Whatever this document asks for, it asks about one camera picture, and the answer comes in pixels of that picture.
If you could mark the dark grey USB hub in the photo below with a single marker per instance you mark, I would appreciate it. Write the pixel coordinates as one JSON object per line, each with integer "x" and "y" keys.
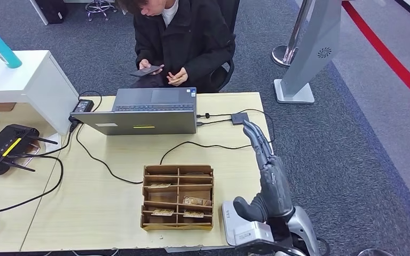
{"x": 238, "y": 117}

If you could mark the silver kiosk stand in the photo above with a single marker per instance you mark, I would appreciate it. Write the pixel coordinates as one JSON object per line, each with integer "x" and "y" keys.
{"x": 314, "y": 35}

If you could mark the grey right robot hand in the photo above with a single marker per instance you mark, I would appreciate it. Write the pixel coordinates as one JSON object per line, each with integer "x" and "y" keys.
{"x": 275, "y": 190}

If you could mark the wooden card organizer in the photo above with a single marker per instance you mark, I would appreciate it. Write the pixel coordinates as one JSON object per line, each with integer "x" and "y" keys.
{"x": 160, "y": 198}

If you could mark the person's right hand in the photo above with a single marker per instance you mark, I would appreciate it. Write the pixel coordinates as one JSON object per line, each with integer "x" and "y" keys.
{"x": 145, "y": 64}

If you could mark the white paper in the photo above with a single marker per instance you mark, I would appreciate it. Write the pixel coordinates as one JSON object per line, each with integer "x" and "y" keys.
{"x": 52, "y": 141}

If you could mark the black office chair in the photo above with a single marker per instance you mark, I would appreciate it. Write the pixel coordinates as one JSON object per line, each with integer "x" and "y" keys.
{"x": 234, "y": 10}

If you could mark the white card reader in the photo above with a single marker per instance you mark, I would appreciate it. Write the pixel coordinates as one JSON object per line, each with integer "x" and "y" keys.
{"x": 227, "y": 222}

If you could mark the person's left hand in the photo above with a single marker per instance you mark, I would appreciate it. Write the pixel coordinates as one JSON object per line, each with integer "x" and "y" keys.
{"x": 178, "y": 76}

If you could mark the transparent round object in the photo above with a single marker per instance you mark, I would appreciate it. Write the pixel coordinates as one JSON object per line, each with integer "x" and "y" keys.
{"x": 374, "y": 253}

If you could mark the pink edged flat device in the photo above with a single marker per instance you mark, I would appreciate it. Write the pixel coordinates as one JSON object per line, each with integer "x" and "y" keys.
{"x": 32, "y": 152}

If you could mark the white shelf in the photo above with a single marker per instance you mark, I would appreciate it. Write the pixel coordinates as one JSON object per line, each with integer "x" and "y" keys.
{"x": 31, "y": 81}

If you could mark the chrome stanchion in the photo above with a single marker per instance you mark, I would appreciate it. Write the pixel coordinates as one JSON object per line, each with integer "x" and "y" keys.
{"x": 283, "y": 56}

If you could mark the dark smartphone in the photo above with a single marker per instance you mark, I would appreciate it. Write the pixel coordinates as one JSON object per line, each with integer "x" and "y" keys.
{"x": 143, "y": 72}

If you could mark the white furniture panel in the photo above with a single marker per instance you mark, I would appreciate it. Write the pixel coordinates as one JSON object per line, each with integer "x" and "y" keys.
{"x": 37, "y": 12}

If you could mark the black router with antennas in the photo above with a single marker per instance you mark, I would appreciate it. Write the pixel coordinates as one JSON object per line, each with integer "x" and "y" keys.
{"x": 0, "y": 148}

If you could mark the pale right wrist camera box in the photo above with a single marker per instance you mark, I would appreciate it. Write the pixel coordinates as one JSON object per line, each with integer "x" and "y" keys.
{"x": 252, "y": 233}

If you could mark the person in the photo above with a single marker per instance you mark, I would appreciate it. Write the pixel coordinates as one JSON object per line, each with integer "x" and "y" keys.
{"x": 191, "y": 35}

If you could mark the chrome stool base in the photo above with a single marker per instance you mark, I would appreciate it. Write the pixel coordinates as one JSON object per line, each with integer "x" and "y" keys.
{"x": 99, "y": 7}

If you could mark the grey laptop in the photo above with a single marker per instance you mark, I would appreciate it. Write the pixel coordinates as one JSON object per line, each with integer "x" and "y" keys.
{"x": 138, "y": 122}

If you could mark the black cabinet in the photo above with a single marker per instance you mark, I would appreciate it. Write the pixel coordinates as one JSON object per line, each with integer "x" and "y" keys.
{"x": 51, "y": 10}

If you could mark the black power adapter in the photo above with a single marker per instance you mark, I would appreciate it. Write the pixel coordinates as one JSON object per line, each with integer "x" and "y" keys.
{"x": 83, "y": 106}

